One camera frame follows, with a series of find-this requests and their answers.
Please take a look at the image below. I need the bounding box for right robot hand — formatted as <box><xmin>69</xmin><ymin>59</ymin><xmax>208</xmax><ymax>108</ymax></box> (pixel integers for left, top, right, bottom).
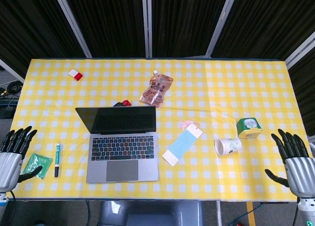
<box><xmin>264</xmin><ymin>129</ymin><xmax>315</xmax><ymax>199</ymax></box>

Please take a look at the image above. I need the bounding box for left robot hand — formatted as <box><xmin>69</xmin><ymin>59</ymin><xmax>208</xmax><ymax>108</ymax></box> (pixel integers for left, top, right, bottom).
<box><xmin>0</xmin><ymin>126</ymin><xmax>44</xmax><ymax>191</ymax></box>

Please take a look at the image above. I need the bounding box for silver laptop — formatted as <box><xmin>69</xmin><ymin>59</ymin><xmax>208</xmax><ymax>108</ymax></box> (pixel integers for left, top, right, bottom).
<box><xmin>75</xmin><ymin>105</ymin><xmax>159</xmax><ymax>184</ymax></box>

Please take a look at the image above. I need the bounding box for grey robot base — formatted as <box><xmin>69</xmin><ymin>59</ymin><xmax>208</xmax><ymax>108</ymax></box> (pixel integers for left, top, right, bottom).
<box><xmin>98</xmin><ymin>200</ymin><xmax>205</xmax><ymax>226</ymax></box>

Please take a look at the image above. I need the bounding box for green snack packet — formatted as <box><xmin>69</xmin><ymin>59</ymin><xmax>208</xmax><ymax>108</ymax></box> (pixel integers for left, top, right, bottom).
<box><xmin>22</xmin><ymin>153</ymin><xmax>53</xmax><ymax>180</ymax></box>

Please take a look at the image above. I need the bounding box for green white marker pen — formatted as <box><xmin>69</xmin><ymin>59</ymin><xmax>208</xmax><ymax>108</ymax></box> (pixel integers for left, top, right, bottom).
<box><xmin>54</xmin><ymin>143</ymin><xmax>62</xmax><ymax>178</ymax></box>

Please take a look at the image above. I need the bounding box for yellow floor tape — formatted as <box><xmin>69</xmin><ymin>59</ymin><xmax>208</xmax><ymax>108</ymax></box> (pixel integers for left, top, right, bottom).
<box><xmin>246</xmin><ymin>201</ymin><xmax>255</xmax><ymax>226</ymax></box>

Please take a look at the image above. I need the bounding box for green tea tin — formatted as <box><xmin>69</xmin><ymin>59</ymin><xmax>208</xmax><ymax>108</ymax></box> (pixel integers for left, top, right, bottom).
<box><xmin>236</xmin><ymin>117</ymin><xmax>263</xmax><ymax>139</ymax></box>

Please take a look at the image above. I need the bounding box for white paper cup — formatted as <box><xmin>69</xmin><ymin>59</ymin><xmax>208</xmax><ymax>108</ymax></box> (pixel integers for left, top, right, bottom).
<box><xmin>214</xmin><ymin>137</ymin><xmax>243</xmax><ymax>157</ymax></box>

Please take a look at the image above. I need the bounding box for red white small box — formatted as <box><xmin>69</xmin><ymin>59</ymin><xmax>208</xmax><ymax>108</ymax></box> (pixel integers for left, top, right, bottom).
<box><xmin>68</xmin><ymin>68</ymin><xmax>84</xmax><ymax>81</ymax></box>

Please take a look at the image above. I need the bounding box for blue white flat box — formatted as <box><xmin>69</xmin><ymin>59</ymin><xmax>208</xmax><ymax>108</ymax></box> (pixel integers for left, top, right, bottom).
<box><xmin>161</xmin><ymin>126</ymin><xmax>203</xmax><ymax>167</ymax></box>

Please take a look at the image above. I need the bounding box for pink patterned packet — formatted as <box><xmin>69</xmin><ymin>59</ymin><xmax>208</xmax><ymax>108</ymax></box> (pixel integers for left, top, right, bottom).
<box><xmin>179</xmin><ymin>120</ymin><xmax>199</xmax><ymax>131</ymax></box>

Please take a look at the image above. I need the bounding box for black bottle red cap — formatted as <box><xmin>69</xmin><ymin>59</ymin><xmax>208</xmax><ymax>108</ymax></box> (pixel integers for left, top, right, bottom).
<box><xmin>112</xmin><ymin>99</ymin><xmax>132</xmax><ymax>107</ymax></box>

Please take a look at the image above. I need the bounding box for yellow checkered tablecloth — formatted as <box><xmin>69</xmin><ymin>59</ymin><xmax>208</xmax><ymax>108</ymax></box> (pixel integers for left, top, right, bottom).
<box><xmin>0</xmin><ymin>58</ymin><xmax>311</xmax><ymax>202</ymax></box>

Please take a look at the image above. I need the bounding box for orange drink pouch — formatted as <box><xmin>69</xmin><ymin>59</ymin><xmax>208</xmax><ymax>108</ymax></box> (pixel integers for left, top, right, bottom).
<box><xmin>139</xmin><ymin>70</ymin><xmax>174</xmax><ymax>109</ymax></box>

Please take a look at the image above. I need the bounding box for black cable bundle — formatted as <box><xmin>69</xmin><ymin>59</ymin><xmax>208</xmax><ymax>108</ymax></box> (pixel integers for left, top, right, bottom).
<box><xmin>0</xmin><ymin>79</ymin><xmax>25</xmax><ymax>98</ymax></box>

